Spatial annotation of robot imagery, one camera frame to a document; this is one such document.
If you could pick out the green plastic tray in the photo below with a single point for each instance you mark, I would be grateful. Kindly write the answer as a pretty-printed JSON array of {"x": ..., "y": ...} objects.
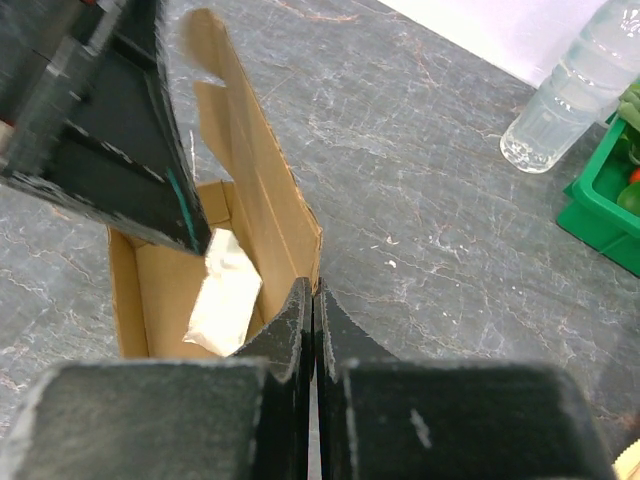
[{"x": 592, "y": 214}]

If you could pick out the clear plastic water bottle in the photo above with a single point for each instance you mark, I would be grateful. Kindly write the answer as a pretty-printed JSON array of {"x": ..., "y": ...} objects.
[{"x": 599, "y": 65}]

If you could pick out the bok choy cabbage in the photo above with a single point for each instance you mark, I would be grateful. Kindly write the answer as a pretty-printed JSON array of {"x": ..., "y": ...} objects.
[{"x": 629, "y": 198}]

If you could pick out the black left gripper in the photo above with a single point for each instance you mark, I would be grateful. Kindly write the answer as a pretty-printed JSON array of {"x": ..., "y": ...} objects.
[{"x": 87, "y": 122}]

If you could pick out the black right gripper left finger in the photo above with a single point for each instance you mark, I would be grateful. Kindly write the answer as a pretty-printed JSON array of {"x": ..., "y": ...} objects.
[{"x": 282, "y": 434}]

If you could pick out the orange carrot piece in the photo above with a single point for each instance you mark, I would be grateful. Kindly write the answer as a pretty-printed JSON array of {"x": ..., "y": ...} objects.
[{"x": 635, "y": 176}]

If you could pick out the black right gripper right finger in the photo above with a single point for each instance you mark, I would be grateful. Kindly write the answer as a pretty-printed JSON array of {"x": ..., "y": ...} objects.
[{"x": 337, "y": 339}]

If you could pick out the green long beans bunch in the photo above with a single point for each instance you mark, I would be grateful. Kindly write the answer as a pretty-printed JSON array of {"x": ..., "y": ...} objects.
[{"x": 629, "y": 106}]

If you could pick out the brown cardboard paper box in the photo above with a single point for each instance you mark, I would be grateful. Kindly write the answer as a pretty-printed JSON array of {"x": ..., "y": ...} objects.
[{"x": 154, "y": 288}]

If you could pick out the red beige snack bag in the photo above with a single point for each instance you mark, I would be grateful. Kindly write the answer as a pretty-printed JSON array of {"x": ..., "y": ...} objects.
[{"x": 627, "y": 464}]

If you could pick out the small white paper scrap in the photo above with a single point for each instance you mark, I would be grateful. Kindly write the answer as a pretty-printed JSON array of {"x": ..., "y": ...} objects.
[{"x": 221, "y": 316}]

